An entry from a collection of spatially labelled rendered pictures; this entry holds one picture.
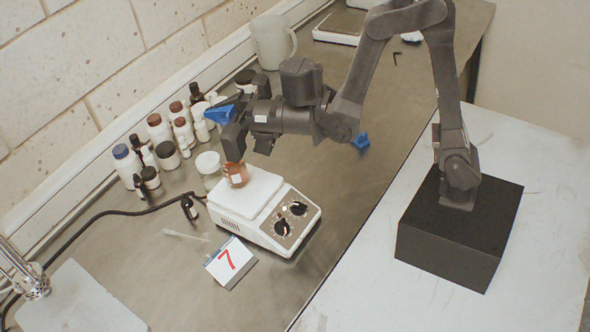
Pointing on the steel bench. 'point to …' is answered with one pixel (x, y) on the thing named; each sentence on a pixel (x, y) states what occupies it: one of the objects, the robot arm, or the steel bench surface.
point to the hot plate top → (250, 204)
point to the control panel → (297, 222)
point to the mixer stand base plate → (77, 306)
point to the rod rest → (361, 141)
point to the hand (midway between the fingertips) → (221, 113)
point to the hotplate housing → (261, 238)
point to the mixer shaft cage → (25, 274)
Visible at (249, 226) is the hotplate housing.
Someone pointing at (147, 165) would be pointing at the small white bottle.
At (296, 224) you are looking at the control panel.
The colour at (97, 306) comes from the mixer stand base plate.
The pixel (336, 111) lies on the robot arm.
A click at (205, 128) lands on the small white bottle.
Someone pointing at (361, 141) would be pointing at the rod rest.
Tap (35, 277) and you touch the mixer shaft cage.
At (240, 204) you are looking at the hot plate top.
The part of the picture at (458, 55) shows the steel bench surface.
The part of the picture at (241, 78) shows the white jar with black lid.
